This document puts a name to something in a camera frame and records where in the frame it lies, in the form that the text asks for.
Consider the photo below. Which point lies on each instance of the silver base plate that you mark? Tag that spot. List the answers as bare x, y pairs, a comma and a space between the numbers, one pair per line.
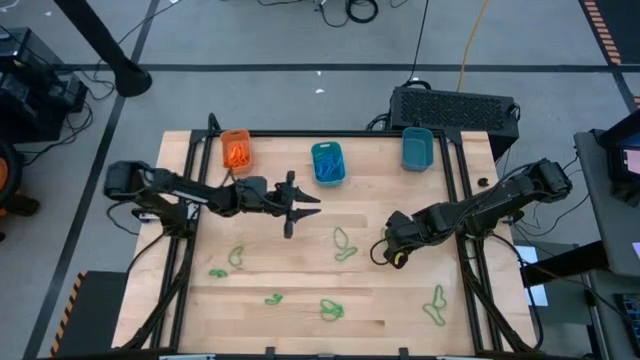
191, 211

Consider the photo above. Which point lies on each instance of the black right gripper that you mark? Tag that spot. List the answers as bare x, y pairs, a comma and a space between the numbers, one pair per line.
402, 230

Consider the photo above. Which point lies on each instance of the black equipment cart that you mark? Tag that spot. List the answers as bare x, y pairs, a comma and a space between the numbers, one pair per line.
30, 100

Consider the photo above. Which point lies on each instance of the black frame bracket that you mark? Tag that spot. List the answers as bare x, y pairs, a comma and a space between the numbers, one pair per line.
403, 352
270, 352

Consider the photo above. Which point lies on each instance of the black mat yellow striped edge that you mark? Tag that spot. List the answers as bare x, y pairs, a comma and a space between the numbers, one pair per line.
95, 315

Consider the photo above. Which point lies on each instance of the black pole with round base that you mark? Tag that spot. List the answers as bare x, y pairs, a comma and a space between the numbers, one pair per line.
127, 77

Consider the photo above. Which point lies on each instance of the white paper sheet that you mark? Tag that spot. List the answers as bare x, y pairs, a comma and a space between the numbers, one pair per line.
525, 255

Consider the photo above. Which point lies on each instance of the orange and black machine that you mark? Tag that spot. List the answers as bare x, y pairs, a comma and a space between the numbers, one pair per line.
6, 175

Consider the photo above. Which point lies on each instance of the blue-grey plastic basket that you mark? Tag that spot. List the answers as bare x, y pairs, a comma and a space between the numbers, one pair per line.
417, 150

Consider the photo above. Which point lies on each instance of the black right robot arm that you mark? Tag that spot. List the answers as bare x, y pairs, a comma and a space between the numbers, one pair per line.
500, 195

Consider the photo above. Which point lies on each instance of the black beam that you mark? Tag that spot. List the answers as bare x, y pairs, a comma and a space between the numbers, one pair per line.
565, 265

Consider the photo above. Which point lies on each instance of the black computer case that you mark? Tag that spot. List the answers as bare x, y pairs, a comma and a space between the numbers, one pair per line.
450, 110

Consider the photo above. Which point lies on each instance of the grey desk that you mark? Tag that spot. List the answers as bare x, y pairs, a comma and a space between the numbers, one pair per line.
595, 200

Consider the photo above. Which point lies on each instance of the black mat orange striped edge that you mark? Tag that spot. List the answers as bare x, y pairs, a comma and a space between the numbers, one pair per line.
620, 25

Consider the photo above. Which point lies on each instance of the black monitor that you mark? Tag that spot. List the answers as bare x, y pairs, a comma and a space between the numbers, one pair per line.
625, 160

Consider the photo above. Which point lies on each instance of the silver base bracket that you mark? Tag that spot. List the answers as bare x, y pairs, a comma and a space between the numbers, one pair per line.
146, 216

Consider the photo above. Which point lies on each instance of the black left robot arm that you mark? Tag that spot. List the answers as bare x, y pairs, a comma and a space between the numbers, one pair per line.
175, 187

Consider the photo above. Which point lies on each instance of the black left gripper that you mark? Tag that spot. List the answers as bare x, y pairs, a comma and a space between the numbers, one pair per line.
260, 197

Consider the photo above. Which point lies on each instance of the orange plastic basket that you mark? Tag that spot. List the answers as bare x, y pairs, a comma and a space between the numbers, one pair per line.
236, 135

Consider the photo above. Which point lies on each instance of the black keyboard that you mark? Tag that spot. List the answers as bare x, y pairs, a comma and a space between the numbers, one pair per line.
631, 320

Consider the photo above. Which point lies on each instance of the teal plastic basket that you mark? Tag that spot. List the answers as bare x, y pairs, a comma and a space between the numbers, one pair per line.
343, 165

